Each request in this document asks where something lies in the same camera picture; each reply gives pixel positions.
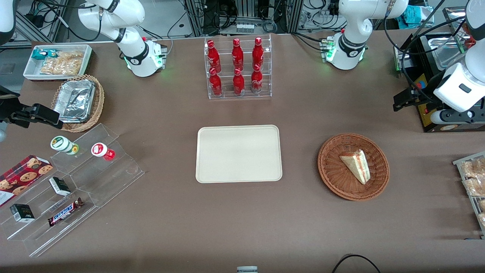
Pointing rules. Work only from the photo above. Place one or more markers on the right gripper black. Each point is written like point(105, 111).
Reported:
point(8, 110)

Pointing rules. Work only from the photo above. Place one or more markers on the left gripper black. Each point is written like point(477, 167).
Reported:
point(427, 88)

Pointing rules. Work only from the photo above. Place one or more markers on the triangular sandwich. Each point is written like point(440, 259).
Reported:
point(358, 167)

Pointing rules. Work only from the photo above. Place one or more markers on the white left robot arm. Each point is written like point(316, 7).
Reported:
point(350, 49)

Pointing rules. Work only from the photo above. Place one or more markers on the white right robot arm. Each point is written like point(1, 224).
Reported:
point(132, 57)

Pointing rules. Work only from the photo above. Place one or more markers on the aluminium foil tray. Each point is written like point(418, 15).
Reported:
point(74, 100)

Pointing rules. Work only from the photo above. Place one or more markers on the oval tan wicker basket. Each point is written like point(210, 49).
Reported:
point(99, 102)

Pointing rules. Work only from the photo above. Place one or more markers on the grey bread rack tray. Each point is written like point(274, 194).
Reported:
point(460, 167)

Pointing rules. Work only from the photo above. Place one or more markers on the round brown wicker basket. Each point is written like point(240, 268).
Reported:
point(333, 178)

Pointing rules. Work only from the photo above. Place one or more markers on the beige plastic serving tray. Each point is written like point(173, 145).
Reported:
point(238, 153)

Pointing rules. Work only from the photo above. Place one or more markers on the green lid yoghurt cup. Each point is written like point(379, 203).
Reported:
point(60, 143)

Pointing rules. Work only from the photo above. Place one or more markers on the black countertop food warmer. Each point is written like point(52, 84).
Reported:
point(416, 57)

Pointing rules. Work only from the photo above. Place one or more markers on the white rectangular snack bin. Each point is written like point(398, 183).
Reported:
point(31, 70)

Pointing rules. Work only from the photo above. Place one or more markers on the clear bag of crackers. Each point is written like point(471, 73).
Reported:
point(60, 66)
point(72, 55)

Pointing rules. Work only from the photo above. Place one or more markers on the steel food pan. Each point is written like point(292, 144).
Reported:
point(447, 53)

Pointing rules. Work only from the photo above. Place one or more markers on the red chocolate chip cookie box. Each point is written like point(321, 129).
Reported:
point(22, 176)

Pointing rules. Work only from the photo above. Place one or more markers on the teal snack packet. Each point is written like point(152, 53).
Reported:
point(41, 54)

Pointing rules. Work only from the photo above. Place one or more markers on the red lid yoghurt cup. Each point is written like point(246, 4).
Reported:
point(100, 149)

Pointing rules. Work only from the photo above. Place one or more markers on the small black chocolate box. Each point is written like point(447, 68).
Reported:
point(60, 185)
point(22, 213)

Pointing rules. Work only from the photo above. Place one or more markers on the teal plastic bag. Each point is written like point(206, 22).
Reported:
point(416, 17)

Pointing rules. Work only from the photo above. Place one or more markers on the red fried food piece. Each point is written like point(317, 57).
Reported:
point(470, 38)
point(467, 26)

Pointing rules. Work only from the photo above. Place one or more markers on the bagged bread pastry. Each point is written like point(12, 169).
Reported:
point(473, 168)
point(482, 220)
point(475, 187)
point(482, 204)

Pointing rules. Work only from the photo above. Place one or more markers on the clear acrylic step stand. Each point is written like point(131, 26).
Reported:
point(113, 178)
point(41, 239)

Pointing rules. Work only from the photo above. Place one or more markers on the Snickers chocolate bar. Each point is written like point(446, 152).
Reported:
point(64, 212)

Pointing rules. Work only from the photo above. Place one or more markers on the red cola bottle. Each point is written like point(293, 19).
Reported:
point(214, 57)
point(238, 83)
point(237, 55)
point(257, 80)
point(216, 84)
point(258, 53)

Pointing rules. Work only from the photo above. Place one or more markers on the white power strip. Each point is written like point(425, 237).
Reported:
point(244, 27)

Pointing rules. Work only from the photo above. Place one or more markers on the clear acrylic bottle rack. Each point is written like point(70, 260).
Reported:
point(227, 94)

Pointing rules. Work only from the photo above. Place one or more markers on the small grey device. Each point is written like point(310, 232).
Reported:
point(247, 269)

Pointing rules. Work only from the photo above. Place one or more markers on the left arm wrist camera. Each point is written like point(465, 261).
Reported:
point(454, 117)

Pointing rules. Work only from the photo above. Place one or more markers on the aluminium frame rack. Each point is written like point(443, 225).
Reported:
point(193, 19)

